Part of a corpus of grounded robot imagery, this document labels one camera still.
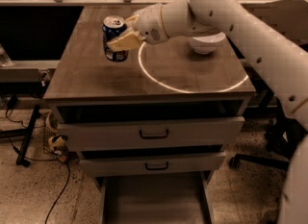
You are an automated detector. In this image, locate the black office chair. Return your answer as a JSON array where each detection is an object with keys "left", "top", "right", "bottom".
[{"left": 228, "top": 0, "right": 308, "bottom": 173}]

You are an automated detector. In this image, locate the black stand leg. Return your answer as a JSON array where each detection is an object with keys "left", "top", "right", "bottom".
[{"left": 16, "top": 105, "right": 40, "bottom": 167}]

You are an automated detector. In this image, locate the middle grey drawer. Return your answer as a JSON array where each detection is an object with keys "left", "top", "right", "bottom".
[{"left": 80, "top": 152, "right": 226, "bottom": 177}]

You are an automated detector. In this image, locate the black power adapter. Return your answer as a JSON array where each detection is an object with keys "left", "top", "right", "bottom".
[{"left": 7, "top": 95, "right": 18, "bottom": 110}]

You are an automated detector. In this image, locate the black floor cable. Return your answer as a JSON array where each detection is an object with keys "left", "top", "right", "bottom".
[{"left": 0, "top": 109, "right": 71, "bottom": 224}]

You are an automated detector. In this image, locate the clear plastic cup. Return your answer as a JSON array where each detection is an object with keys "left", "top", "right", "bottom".
[{"left": 0, "top": 44, "right": 13, "bottom": 67}]

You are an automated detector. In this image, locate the top grey drawer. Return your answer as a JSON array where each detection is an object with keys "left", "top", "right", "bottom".
[{"left": 58, "top": 116, "right": 244, "bottom": 152}]

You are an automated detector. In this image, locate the white ceramic bowl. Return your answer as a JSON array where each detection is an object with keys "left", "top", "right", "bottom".
[{"left": 189, "top": 33, "right": 226, "bottom": 55}]

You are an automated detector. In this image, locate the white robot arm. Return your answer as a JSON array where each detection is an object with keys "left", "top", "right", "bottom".
[{"left": 107, "top": 0, "right": 308, "bottom": 224}]

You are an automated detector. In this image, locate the blue pepsi can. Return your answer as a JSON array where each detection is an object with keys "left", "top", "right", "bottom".
[{"left": 102, "top": 15, "right": 128, "bottom": 62}]

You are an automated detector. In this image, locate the bottom open drawer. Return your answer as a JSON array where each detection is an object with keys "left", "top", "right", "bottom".
[{"left": 98, "top": 172, "right": 215, "bottom": 224}]

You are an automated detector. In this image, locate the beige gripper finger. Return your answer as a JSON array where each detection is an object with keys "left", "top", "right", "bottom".
[
  {"left": 106, "top": 31, "right": 145, "bottom": 52},
  {"left": 125, "top": 14, "right": 139, "bottom": 27}
]

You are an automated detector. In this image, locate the grey drawer cabinet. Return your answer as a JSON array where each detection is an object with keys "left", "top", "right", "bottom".
[{"left": 42, "top": 4, "right": 257, "bottom": 224}]

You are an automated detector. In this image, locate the wire basket with items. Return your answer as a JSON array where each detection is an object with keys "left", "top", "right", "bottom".
[{"left": 44, "top": 112, "right": 69, "bottom": 162}]

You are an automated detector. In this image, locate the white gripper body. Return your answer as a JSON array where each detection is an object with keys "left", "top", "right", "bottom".
[{"left": 134, "top": 4, "right": 168, "bottom": 44}]

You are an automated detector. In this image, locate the grey drawer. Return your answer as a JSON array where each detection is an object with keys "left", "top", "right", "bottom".
[
  {"left": 58, "top": 116, "right": 244, "bottom": 152},
  {"left": 80, "top": 152, "right": 226, "bottom": 177}
]

